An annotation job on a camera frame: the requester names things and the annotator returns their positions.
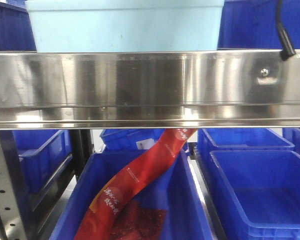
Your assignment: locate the stainless steel shelf rail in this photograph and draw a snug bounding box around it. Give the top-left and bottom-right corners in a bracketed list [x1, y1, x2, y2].
[0, 49, 300, 130]

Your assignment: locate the red snack package strip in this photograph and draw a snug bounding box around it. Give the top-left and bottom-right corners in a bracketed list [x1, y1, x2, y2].
[74, 128, 197, 240]

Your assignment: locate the black cable with connector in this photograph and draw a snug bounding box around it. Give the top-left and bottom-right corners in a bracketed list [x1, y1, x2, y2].
[275, 0, 296, 61]

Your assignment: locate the dark blue bin lower right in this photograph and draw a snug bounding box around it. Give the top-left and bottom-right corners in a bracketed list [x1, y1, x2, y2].
[210, 150, 300, 240]

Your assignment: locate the dark blue bin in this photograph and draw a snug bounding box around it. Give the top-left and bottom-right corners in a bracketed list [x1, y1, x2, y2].
[50, 150, 213, 240]
[12, 129, 72, 193]
[218, 0, 300, 49]
[0, 0, 36, 51]
[99, 128, 191, 154]
[197, 128, 295, 160]
[210, 150, 300, 240]

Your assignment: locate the dark blue bin rear right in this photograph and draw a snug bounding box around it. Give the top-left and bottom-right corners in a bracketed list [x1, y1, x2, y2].
[197, 128, 295, 160]

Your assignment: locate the dark blue bin lower middle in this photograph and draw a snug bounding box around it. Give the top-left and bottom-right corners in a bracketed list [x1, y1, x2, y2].
[50, 150, 213, 240]

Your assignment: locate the light blue plastic bin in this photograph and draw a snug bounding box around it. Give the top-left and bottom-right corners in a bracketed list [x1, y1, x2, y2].
[25, 0, 225, 53]

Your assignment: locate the dark blue bin upper right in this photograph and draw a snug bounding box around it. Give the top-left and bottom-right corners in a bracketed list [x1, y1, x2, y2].
[218, 0, 300, 49]

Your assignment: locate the dark blue bin far left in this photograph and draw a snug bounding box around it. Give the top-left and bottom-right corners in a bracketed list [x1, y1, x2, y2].
[12, 129, 72, 193]

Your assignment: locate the perforated steel shelf upright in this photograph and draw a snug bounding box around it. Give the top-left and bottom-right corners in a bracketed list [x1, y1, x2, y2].
[0, 131, 27, 240]

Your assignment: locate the dark blue bin upper left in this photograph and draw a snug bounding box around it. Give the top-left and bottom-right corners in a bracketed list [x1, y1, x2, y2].
[0, 0, 36, 51]

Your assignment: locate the dark blue bin rear middle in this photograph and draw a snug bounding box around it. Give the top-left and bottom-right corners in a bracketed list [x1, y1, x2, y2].
[99, 128, 191, 154]

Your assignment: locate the steel screw on rail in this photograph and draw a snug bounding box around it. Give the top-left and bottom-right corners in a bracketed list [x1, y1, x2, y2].
[260, 68, 269, 77]

